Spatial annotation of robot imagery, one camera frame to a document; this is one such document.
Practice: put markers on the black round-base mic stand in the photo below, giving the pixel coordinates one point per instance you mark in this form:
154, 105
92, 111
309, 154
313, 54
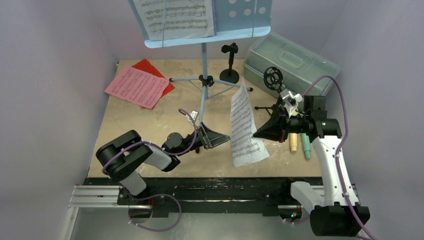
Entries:
230, 75

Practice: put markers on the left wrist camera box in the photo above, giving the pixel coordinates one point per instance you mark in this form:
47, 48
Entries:
193, 116

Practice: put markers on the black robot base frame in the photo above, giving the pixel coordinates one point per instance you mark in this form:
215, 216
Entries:
268, 196

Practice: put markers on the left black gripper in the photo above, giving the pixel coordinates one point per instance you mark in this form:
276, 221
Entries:
209, 138

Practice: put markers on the mint green microphone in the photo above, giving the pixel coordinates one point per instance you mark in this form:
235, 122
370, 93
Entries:
306, 146

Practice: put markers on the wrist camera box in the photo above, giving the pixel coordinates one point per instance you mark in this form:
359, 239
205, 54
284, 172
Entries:
193, 116
290, 101

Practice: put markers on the cream yellow microphone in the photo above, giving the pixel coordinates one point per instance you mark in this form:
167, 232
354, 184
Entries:
293, 142

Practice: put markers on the lavender sheet music page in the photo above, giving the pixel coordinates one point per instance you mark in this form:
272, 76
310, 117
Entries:
214, 18

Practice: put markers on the blue music stand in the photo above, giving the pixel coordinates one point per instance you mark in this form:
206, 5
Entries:
236, 19

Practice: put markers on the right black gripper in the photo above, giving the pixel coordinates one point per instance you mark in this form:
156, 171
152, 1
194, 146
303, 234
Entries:
285, 122

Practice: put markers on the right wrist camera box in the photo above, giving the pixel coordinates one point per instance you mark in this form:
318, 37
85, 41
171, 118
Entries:
290, 101

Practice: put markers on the green translucent storage case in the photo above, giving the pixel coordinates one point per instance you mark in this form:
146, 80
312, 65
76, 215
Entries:
300, 66

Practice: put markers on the pink sheet music page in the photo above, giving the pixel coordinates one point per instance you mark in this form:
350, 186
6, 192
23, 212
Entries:
137, 87

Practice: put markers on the white sheet music page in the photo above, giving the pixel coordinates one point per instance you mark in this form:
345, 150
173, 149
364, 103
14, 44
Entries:
176, 19
245, 149

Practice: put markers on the black tripod shock-mount stand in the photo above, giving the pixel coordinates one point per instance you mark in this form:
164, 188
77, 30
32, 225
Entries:
273, 80

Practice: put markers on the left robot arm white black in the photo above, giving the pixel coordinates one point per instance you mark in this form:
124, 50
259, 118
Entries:
121, 157

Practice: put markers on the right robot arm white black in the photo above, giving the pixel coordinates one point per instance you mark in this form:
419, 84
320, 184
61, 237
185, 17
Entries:
338, 212

